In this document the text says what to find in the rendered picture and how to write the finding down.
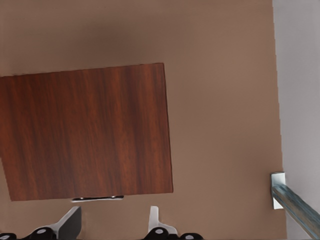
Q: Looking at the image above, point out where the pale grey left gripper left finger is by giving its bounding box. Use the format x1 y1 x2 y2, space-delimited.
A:
0 205 83 240

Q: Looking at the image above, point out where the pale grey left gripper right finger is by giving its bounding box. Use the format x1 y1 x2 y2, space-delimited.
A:
142 205 204 240

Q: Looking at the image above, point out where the dark red wooden cabinet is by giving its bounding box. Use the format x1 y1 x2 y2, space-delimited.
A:
0 62 174 202

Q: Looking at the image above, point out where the silver cabinet handle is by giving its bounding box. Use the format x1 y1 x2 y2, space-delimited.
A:
70 195 125 203

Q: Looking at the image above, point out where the silver frame post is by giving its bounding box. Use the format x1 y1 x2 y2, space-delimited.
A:
270 171 320 240

